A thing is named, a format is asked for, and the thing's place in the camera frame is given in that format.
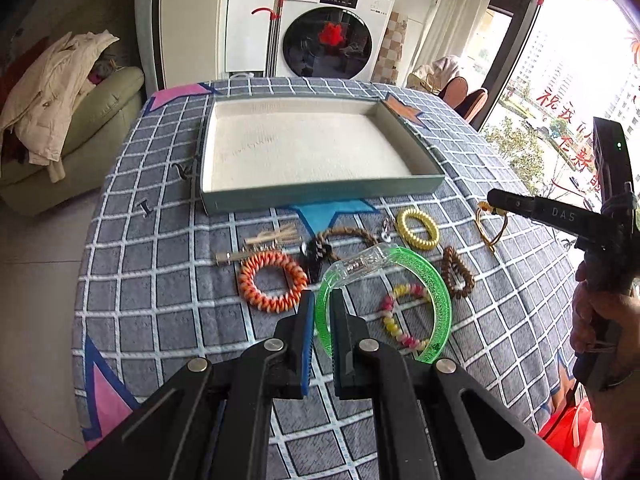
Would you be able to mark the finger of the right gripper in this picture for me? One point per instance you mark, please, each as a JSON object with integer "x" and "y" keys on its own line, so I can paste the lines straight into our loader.
{"x": 611, "y": 158}
{"x": 561, "y": 216}

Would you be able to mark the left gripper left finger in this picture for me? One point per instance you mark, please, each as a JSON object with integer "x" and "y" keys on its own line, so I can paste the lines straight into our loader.
{"x": 291, "y": 375}

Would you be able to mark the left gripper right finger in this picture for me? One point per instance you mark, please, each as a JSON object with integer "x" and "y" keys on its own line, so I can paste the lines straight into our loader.
{"x": 352, "y": 367}

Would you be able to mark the green translucent bangle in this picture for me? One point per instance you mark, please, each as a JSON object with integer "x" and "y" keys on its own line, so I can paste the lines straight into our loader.
{"x": 430, "y": 287}

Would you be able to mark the black claw hair clip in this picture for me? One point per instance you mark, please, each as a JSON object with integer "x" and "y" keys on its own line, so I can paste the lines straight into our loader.
{"x": 312, "y": 254}

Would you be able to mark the silver ring charm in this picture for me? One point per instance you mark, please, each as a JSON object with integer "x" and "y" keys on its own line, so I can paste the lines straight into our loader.
{"x": 387, "y": 230}

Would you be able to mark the silver rhinestone hair clip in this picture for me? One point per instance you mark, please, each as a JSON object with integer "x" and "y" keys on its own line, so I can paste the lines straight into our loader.
{"x": 224, "y": 258}

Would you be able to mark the beige bow hair clip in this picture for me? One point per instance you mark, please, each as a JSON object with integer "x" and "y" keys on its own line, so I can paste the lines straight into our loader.
{"x": 282, "y": 235}

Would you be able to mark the person's right hand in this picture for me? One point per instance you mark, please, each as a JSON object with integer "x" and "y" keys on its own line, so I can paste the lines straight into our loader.
{"x": 593, "y": 313}

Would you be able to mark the grey checked star tablecloth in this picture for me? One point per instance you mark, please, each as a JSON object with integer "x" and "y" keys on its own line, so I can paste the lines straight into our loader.
{"x": 294, "y": 278}

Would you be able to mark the brown chair near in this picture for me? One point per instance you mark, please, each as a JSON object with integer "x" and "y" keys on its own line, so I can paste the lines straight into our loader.
{"x": 472, "y": 104}

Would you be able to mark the brown chair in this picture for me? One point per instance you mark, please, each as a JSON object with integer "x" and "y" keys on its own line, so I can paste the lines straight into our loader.
{"x": 455, "y": 91}
{"x": 472, "y": 104}

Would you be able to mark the brown chair far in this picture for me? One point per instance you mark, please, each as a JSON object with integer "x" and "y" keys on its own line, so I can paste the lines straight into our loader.
{"x": 455, "y": 91}

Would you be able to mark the teal white tray box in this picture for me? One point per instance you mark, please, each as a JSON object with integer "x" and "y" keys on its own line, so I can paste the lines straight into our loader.
{"x": 300, "y": 150}

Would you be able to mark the beige bag on chair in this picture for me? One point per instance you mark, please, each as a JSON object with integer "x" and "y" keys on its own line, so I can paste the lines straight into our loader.
{"x": 434, "y": 76}

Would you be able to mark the checkered hanging towel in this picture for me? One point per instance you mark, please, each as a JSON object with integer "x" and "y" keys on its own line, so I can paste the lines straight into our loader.
{"x": 386, "y": 69}

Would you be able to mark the olive green armchair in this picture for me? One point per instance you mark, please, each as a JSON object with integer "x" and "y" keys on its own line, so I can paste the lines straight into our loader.
{"x": 99, "y": 123}

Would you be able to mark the lower white washing machine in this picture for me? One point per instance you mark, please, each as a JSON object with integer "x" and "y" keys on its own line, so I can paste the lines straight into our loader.
{"x": 331, "y": 38}

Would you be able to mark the cream white jacket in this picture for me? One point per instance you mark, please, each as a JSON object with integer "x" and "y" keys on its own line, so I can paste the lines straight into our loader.
{"x": 40, "y": 107}

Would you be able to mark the white cabinet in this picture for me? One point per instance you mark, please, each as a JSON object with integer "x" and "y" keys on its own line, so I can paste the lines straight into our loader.
{"x": 203, "y": 40}

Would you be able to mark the red handled mop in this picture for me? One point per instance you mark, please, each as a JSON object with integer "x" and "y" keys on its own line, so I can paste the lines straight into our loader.
{"x": 273, "y": 36}

